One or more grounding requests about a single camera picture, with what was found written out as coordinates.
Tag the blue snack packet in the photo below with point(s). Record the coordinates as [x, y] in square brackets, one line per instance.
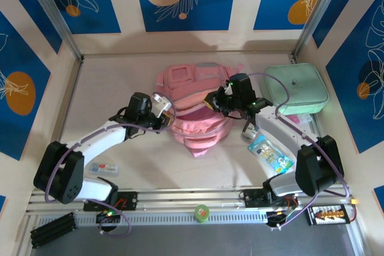
[270, 154]

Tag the clear box with pink contents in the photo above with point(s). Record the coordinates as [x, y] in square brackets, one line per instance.
[300, 119]

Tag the black power distribution board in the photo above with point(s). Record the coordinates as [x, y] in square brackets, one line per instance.
[327, 215]

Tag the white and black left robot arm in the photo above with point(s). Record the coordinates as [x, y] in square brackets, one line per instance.
[60, 172]

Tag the yellow power connector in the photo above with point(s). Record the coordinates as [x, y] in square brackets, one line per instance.
[355, 201]

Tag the aluminium frame post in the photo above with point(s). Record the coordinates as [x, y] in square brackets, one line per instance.
[319, 13]
[54, 13]

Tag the pink student backpack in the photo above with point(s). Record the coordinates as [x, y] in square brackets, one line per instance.
[198, 121]

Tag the small carton with flag print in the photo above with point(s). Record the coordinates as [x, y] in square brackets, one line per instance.
[250, 132]

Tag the mint green zip case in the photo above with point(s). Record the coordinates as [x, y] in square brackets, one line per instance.
[294, 88]

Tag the aluminium frame rail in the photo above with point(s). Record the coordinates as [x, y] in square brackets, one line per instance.
[186, 196]

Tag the aluminium side rail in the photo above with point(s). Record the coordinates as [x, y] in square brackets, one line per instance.
[73, 88]

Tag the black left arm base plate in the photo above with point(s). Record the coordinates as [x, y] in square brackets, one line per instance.
[132, 200]

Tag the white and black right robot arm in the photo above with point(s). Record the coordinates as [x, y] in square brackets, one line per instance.
[318, 166]

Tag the small circuit board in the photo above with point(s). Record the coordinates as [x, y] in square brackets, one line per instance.
[105, 217]
[277, 218]

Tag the black ribbed block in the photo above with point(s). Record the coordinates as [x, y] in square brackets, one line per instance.
[52, 229]

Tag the green tape roll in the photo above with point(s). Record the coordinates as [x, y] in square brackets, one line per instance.
[202, 212]

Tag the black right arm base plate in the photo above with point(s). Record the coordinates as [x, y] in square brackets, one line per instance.
[252, 197]

